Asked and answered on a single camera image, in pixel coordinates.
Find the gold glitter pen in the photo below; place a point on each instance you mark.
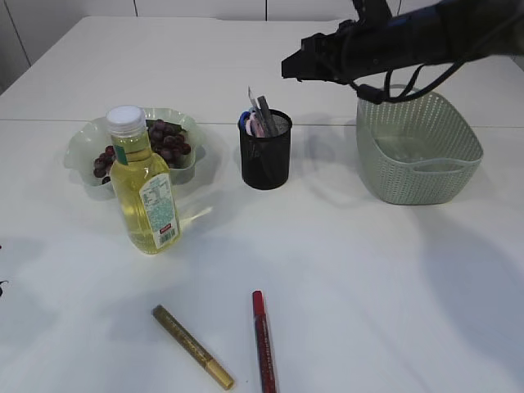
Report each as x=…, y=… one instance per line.
x=193, y=347

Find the red glitter pen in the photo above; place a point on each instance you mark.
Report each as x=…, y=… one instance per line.
x=268, y=378

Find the blue scissors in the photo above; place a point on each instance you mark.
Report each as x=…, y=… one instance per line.
x=244, y=117

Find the green woven plastic basket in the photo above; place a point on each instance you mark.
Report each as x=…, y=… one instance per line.
x=431, y=119

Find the pale green wavy plate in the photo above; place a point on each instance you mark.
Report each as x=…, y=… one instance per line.
x=87, y=144

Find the yellow oil bottle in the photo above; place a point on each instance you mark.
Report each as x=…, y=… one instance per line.
x=141, y=182

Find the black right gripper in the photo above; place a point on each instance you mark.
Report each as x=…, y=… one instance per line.
x=445, y=32

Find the pink scissors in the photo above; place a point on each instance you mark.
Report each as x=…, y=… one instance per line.
x=254, y=126

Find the clear plastic sheet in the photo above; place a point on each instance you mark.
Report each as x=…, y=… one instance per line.
x=411, y=150

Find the red artificial grape bunch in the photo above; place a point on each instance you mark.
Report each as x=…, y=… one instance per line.
x=169, y=140

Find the silver glitter pen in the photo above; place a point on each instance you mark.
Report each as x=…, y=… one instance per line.
x=270, y=126

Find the black mesh pen holder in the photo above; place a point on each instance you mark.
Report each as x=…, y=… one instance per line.
x=265, y=162

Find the clear plastic ruler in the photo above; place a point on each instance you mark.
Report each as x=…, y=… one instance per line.
x=252, y=100

